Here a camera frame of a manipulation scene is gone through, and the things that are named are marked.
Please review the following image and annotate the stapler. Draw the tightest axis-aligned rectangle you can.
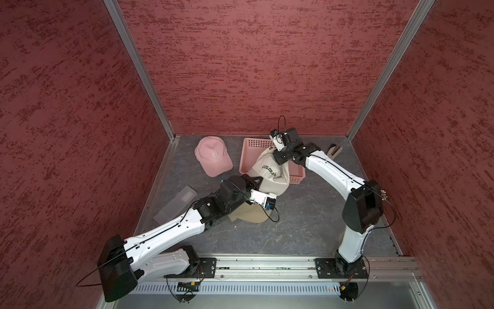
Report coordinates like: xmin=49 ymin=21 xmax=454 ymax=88
xmin=327 ymin=144 xmax=342 ymax=160

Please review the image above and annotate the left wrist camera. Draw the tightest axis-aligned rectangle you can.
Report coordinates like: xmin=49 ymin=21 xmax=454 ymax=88
xmin=249 ymin=189 xmax=277 ymax=211

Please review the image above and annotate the pink plastic basket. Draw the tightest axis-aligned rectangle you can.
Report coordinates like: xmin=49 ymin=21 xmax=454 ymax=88
xmin=239 ymin=138 xmax=306 ymax=185

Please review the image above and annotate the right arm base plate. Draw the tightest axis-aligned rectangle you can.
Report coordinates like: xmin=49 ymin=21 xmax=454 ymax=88
xmin=314 ymin=258 xmax=369 ymax=279

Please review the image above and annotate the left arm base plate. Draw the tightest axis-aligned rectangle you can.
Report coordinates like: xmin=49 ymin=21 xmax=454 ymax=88
xmin=165 ymin=257 xmax=217 ymax=279

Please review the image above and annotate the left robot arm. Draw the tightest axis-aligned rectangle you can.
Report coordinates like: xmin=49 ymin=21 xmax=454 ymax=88
xmin=97 ymin=175 xmax=277 ymax=303

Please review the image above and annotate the beige baseball cap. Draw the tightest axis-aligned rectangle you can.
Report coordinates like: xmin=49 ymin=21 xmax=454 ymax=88
xmin=228 ymin=203 xmax=271 ymax=224

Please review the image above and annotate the pink baseball cap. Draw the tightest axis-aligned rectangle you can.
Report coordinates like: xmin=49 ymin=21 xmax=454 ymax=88
xmin=194 ymin=136 xmax=234 ymax=178

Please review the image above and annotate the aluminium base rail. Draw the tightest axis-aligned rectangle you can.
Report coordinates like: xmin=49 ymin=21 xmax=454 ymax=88
xmin=111 ymin=254 xmax=423 ymax=281

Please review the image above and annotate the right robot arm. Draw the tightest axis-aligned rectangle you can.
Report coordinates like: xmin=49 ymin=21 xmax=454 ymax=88
xmin=270 ymin=128 xmax=383 ymax=273

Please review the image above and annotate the cream white baseball cap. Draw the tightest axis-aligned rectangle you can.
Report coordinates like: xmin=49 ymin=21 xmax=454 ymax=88
xmin=247 ymin=146 xmax=289 ymax=196

